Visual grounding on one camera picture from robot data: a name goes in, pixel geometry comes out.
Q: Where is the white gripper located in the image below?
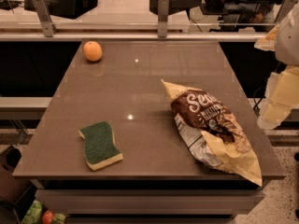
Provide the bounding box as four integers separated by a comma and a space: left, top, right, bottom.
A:
254, 7, 299, 130

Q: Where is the brown yellow chip bag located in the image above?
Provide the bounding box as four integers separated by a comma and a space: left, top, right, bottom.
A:
163, 81, 263, 186

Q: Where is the orange fruit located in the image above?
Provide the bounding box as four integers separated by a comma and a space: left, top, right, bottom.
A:
83, 41, 103, 62

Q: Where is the green yellow sponge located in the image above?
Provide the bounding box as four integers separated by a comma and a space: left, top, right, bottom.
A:
78, 121, 123, 171

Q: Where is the red tomato below table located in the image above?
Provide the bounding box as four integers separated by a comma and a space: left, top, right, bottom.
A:
42, 210, 55, 224

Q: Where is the dark bin at left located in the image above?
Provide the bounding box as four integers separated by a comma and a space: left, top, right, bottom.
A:
0, 147, 21, 173

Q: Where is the black cable at right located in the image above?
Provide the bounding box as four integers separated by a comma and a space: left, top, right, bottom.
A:
252, 87, 265, 111

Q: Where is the right metal rail bracket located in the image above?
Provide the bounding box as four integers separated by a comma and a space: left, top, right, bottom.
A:
275, 0, 298, 23

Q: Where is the metal rail bracket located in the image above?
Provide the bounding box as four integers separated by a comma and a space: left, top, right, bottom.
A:
157, 0, 169, 38
32, 0, 56, 37
275, 0, 298, 23

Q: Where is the middle metal rail bracket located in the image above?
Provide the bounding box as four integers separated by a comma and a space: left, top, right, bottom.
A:
157, 0, 169, 38

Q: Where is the left metal rail bracket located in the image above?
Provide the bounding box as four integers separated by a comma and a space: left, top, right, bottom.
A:
32, 0, 56, 37

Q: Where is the metal guard rail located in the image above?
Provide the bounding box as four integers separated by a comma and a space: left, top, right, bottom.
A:
0, 22, 265, 42

